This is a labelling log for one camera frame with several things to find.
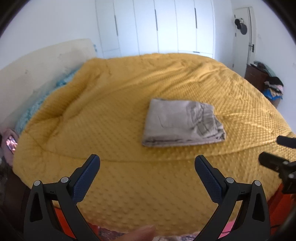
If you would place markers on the beige grey pants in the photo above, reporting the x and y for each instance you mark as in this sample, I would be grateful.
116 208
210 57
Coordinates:
172 123

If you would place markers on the yellow dotted blanket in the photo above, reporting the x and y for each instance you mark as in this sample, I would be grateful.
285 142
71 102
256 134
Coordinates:
102 111

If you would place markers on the laundry basket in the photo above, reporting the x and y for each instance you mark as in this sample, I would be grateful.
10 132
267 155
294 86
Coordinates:
275 102

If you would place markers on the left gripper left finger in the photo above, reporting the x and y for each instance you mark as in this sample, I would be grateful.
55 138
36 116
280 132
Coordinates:
41 222

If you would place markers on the pile of clothes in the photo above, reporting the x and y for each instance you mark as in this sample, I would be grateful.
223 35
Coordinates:
273 86

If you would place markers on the dark wooden dresser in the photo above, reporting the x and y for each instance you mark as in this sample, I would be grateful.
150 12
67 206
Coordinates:
256 77

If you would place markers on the smartphone with lit screen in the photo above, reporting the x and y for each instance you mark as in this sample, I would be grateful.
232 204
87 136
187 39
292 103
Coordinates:
11 143

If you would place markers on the white wardrobe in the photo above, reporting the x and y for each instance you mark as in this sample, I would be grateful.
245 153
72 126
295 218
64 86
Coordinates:
129 28

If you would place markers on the white door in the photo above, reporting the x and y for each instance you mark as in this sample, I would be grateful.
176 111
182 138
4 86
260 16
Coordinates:
244 45

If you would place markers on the light blue fluffy pillow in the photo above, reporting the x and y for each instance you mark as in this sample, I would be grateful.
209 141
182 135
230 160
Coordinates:
28 114

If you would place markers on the black items on door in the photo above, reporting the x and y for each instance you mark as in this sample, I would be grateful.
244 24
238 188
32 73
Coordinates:
241 26

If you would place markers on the cream padded headboard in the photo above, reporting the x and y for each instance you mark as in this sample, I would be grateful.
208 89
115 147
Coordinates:
31 76

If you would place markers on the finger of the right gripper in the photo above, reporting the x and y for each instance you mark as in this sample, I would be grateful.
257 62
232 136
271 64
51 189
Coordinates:
286 142
284 168

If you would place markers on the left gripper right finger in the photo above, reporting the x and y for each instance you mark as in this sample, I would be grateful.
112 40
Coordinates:
252 221

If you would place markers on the person's bare hand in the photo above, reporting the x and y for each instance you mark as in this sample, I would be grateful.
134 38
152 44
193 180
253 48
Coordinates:
145 233

